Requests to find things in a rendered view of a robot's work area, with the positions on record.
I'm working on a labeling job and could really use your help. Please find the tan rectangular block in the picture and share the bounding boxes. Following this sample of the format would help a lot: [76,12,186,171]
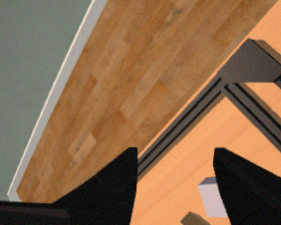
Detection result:
[177,211,204,225]

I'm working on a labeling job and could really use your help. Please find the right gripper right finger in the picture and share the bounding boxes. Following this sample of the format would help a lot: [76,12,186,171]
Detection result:
[213,147,281,225]

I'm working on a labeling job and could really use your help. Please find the grey rectangular block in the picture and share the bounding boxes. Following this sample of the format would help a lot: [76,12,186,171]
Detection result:
[198,176,228,217]

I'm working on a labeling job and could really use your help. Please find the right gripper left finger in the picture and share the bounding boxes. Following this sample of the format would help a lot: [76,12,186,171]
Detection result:
[0,147,138,225]

